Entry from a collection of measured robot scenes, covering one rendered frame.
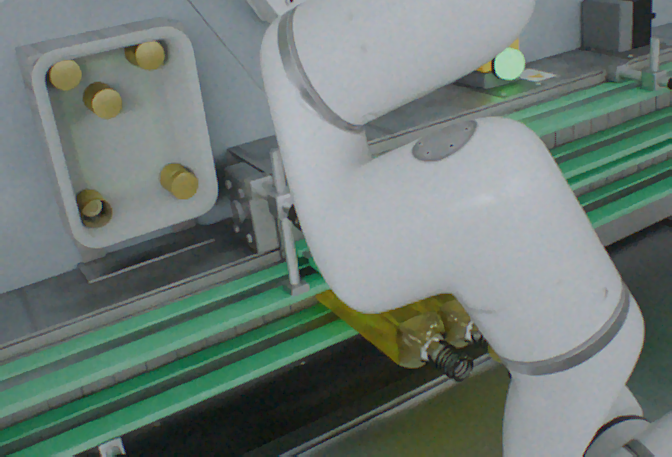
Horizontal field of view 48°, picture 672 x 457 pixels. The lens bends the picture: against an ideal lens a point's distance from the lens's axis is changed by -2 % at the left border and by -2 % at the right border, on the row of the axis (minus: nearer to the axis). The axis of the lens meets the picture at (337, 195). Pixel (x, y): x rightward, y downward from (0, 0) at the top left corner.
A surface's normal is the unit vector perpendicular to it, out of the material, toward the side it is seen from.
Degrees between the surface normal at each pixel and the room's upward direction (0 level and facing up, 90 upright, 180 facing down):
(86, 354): 90
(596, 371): 26
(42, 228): 0
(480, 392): 90
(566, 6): 0
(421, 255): 49
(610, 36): 90
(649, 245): 90
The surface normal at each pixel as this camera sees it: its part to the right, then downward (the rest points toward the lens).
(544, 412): -0.77, 0.22
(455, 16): -0.18, 0.55
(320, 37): -0.55, -0.07
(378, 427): -0.10, -0.91
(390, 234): -0.48, 0.16
